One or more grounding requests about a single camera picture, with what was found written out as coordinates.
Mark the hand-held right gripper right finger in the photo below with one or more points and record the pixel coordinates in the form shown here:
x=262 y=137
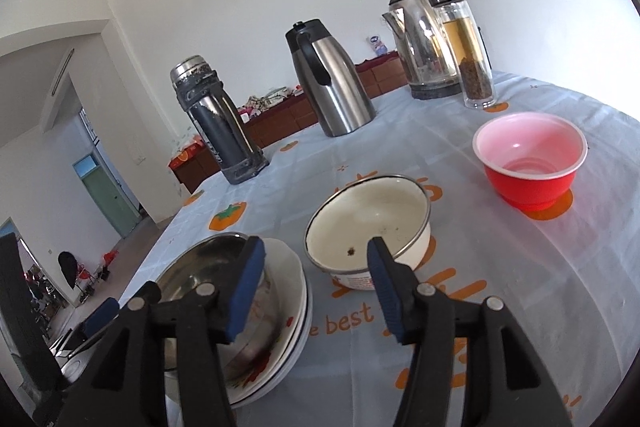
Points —
x=387 y=292

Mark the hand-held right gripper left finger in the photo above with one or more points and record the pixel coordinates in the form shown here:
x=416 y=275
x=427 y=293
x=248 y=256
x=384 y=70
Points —
x=245 y=292

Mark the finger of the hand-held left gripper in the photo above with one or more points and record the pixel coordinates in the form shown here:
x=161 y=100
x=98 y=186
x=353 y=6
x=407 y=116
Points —
x=102 y=316

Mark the stainless steel bowl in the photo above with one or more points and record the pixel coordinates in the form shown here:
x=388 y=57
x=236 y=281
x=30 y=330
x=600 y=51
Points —
x=200 y=262

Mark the white enamel bowl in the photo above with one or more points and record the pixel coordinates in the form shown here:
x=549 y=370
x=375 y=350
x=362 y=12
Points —
x=370 y=217

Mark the pink floral rim plate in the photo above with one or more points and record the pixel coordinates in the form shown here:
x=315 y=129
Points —
x=281 y=376

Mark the red plastic bowl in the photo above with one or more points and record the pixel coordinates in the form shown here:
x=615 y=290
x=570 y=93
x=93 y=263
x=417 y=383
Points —
x=530 y=187

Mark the red folding chair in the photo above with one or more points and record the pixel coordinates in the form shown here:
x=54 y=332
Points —
x=86 y=279

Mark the red bag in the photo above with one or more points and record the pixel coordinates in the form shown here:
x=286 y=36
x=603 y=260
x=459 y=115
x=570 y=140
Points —
x=111 y=257

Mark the persimmon print tablecloth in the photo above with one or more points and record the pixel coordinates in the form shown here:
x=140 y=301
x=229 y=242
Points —
x=500 y=307

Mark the green door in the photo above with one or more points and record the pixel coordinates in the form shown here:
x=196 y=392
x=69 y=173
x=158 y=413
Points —
x=107 y=197

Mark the orange cardboard box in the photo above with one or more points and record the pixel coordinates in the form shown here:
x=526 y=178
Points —
x=185 y=157

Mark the black vacuum flask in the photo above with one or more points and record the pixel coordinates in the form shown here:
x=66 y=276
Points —
x=220 y=132

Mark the brown wooden sideboard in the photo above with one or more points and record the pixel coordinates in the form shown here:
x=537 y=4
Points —
x=290 y=117

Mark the colourful cloth pile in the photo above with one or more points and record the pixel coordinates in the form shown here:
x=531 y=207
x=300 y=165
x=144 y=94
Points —
x=270 y=99

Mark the steel electric kettle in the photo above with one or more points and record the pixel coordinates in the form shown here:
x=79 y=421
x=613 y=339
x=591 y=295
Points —
x=415 y=47

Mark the small white patterned packet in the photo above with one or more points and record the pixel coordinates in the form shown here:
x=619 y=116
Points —
x=377 y=45

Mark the fluorescent tube lamp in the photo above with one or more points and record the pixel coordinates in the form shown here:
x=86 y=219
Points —
x=62 y=72

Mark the glass tea bottle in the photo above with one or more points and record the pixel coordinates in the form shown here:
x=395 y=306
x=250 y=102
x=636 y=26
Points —
x=467 y=57

